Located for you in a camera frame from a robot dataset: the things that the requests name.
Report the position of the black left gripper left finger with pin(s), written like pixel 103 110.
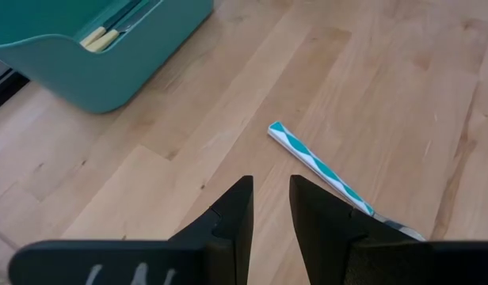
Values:
pixel 232 237

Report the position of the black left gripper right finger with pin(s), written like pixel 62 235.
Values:
pixel 323 237

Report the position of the teal white patterned knife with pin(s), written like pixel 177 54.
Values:
pixel 307 154

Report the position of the teal plastic bin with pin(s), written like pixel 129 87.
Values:
pixel 109 79

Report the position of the black metal table frame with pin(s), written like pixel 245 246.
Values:
pixel 6 93

